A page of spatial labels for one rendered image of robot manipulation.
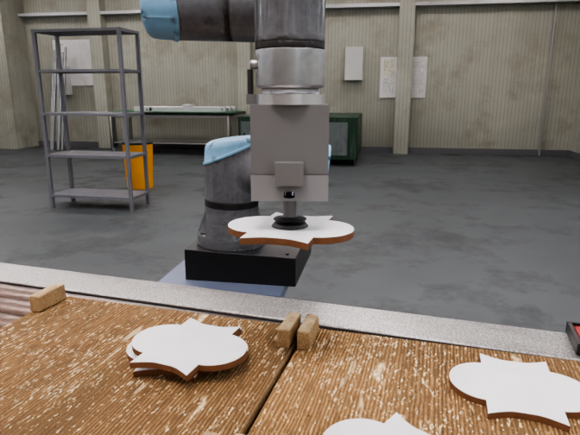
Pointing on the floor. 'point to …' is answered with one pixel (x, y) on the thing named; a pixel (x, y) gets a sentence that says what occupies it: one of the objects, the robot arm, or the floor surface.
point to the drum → (140, 164)
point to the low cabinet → (349, 138)
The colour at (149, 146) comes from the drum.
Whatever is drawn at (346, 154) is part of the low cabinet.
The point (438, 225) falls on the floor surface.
